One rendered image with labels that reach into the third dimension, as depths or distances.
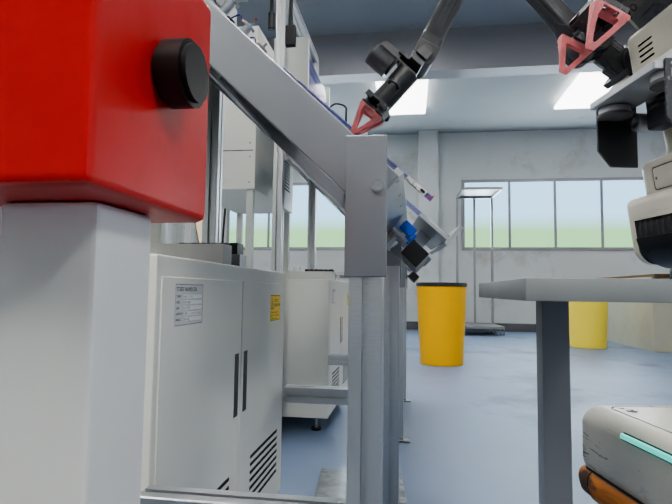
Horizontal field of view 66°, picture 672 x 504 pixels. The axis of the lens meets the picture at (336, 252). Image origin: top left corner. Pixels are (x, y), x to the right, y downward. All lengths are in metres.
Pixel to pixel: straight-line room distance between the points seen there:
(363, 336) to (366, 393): 0.07
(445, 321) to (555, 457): 2.94
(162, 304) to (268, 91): 0.32
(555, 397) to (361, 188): 0.77
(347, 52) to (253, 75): 4.65
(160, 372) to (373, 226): 0.35
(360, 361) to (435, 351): 3.57
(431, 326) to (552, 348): 2.97
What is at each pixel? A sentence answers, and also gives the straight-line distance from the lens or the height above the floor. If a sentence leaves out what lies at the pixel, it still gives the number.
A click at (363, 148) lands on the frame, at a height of 0.74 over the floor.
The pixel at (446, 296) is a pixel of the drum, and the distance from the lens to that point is 4.13.
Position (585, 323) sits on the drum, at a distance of 6.14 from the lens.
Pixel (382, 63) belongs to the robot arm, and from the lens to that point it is 1.34.
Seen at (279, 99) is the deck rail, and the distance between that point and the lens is 0.72.
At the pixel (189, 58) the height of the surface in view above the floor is 0.70.
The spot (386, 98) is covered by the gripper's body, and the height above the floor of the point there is 1.04.
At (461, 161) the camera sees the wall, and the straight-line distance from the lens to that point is 8.42.
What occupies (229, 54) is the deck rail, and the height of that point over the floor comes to 0.89.
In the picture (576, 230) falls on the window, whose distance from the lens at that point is 8.53.
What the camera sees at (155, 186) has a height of 0.63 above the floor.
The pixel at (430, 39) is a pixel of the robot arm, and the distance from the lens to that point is 1.40.
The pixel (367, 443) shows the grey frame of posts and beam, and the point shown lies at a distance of 0.64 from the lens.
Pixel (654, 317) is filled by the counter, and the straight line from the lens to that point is 6.20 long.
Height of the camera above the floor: 0.57
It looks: 4 degrees up
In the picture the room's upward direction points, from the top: 1 degrees clockwise
